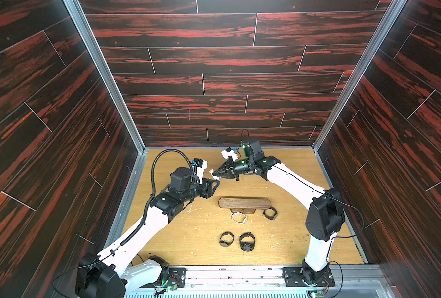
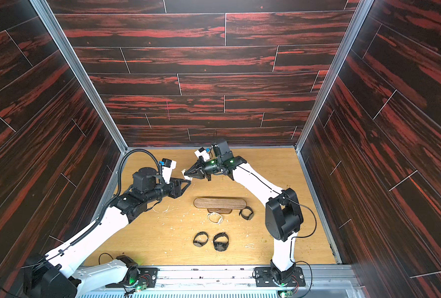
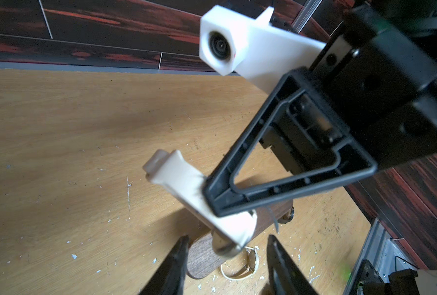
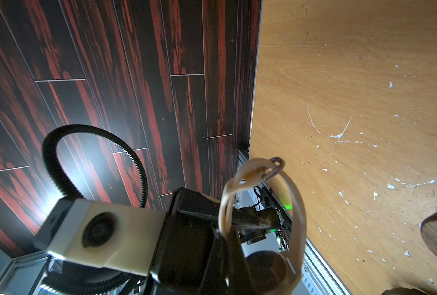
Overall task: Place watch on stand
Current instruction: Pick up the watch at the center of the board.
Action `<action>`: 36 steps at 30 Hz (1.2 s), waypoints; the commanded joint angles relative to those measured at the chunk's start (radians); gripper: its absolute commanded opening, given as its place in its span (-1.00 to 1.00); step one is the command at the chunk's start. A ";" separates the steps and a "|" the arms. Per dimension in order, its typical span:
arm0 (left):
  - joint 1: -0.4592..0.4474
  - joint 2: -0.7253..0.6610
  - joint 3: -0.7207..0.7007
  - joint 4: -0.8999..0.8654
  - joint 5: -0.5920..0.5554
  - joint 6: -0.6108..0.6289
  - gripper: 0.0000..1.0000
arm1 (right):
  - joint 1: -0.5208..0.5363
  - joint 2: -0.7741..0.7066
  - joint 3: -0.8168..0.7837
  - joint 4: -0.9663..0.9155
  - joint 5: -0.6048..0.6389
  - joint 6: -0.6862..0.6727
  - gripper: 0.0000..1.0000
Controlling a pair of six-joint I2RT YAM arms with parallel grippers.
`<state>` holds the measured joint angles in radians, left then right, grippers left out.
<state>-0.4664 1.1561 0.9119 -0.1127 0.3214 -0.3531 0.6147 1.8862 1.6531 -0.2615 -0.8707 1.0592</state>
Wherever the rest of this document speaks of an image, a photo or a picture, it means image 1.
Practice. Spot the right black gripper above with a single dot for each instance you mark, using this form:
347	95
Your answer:
233	169

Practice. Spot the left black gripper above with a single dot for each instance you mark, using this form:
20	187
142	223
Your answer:
206	192

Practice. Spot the dark wooden watch stand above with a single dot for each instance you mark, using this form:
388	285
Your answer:
243	204

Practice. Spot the black watch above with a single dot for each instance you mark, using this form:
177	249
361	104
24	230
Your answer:
270	213
247	242
226	239

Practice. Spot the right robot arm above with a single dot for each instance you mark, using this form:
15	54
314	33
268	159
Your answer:
325	215

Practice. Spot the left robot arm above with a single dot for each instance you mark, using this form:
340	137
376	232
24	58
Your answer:
108	274

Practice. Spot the white watch under stand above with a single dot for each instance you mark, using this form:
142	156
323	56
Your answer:
239	218

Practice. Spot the black watch by stand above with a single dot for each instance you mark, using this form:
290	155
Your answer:
270	213

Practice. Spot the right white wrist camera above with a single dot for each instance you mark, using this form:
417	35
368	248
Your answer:
230	153

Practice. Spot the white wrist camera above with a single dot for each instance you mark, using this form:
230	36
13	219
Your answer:
230	153
199	166

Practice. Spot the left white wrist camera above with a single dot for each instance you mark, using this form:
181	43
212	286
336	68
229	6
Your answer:
199	166

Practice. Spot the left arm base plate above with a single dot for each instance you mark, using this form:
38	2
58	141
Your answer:
172	278

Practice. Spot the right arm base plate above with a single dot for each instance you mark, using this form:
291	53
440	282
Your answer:
300	276

